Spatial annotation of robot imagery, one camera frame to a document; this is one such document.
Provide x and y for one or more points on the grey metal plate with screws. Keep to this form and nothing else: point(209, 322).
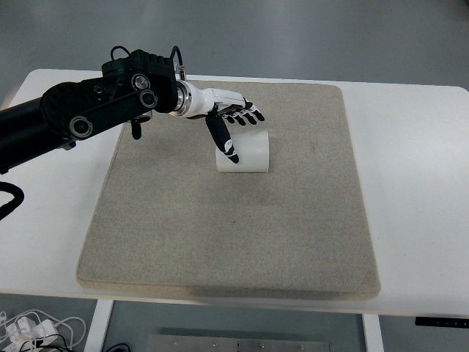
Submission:
point(238, 344)

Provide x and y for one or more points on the white power strip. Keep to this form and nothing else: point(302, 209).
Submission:
point(31, 330)

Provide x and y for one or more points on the white ribbed cup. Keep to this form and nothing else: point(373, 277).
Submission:
point(253, 154)

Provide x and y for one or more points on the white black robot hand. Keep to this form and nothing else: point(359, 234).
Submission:
point(220, 100)

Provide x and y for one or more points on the black table control panel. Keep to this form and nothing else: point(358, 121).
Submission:
point(441, 321)

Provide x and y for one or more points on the white table leg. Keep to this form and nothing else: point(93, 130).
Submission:
point(373, 333)
point(99, 326)

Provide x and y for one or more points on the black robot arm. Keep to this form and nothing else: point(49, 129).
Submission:
point(91, 110)

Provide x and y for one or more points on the beige felt mat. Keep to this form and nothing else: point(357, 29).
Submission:
point(227, 227)

